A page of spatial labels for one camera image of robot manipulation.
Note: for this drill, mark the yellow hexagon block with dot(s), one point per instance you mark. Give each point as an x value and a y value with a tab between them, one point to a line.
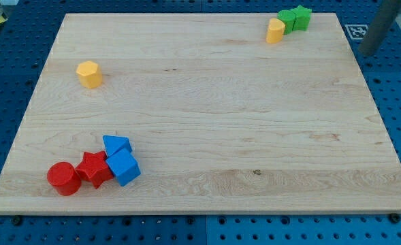
89	74

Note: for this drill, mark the yellow heart block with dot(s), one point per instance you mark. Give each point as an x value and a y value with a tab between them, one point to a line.
275	31

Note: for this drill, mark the light wooden board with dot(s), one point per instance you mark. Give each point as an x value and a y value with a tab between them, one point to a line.
219	121

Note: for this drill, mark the blue cube block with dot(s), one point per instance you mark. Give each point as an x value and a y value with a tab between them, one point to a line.
124	166

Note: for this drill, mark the blue triangle block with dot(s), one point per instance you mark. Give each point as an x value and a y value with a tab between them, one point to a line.
114	143

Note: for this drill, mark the red star block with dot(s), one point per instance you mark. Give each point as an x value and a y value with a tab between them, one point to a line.
94	169

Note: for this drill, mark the green cylinder block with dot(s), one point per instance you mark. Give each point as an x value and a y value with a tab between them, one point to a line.
288	18

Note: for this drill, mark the red cylinder block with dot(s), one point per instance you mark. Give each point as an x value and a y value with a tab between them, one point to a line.
63	178

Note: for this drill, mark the green star block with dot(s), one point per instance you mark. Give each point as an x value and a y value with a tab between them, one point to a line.
302	18

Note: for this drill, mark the white fiducial marker tag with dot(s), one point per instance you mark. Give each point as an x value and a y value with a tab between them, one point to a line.
356	31

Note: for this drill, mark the black bolt left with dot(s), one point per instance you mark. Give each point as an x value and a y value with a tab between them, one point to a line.
16	220

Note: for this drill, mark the black bolt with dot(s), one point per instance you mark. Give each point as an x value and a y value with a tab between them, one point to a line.
394	218
16	220

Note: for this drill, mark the black bolt right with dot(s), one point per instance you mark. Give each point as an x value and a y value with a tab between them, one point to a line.
394	218

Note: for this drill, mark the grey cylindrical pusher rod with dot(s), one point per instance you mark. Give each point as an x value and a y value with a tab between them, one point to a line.
379	27

